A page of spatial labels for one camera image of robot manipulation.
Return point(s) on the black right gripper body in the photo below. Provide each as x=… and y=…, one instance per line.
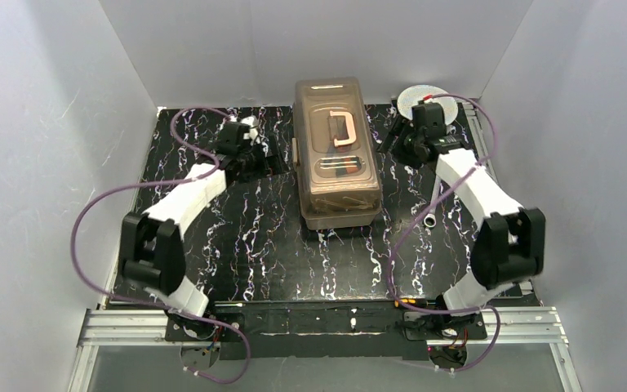
x=400, y=137

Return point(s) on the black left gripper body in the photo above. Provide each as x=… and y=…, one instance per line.
x=262, y=159

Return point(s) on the translucent brown tool box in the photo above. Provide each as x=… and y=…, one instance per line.
x=334, y=156

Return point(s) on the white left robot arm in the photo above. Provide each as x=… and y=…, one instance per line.
x=152, y=250

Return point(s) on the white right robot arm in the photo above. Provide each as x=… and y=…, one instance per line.
x=510, y=243

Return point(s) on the grey filament spool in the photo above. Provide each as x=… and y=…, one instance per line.
x=419, y=94

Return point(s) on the silver combination wrench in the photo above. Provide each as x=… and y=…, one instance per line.
x=430, y=219

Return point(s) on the black marbled mat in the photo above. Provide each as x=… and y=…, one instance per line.
x=252, y=244

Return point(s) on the orange black screwdriver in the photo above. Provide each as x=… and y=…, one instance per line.
x=421, y=303

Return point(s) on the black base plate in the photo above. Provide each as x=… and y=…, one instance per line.
x=317, y=329

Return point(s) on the aluminium frame rail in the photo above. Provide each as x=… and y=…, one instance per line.
x=516, y=325

